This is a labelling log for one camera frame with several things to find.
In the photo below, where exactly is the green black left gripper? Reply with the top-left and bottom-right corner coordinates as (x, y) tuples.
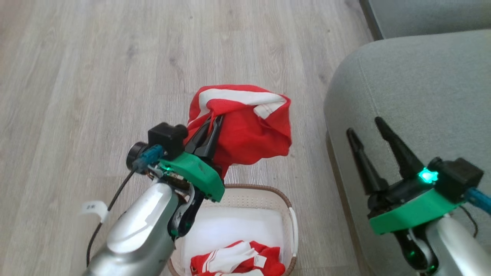
(148, 114), (226, 239)

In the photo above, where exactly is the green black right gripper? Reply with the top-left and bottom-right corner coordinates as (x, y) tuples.
(346, 117), (467, 275)

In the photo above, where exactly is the red garment with white band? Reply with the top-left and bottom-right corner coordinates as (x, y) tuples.
(183, 84), (292, 181)

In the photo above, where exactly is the red white striped-trim garment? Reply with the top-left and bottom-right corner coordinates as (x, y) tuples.
(190, 240), (286, 276)

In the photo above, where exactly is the white laundry basket brown rim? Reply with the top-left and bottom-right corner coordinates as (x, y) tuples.
(167, 184), (299, 276)

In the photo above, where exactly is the light grey sofa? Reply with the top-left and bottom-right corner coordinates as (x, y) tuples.
(323, 29), (491, 276)

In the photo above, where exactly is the dark grey sofa section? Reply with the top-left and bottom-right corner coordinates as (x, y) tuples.
(359, 0), (491, 41)

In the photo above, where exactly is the blue left camera plug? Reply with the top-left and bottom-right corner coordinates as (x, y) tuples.
(132, 145), (165, 172)

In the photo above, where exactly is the blue right camera cable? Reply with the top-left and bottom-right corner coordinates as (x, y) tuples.
(465, 187), (491, 215)

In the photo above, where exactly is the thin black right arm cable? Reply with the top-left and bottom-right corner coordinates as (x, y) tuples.
(460, 205), (479, 239)

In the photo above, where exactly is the white cable label tag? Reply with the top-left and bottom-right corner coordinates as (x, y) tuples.
(81, 200), (109, 223)

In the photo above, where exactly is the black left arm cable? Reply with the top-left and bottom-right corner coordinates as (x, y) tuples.
(87, 170), (135, 266)

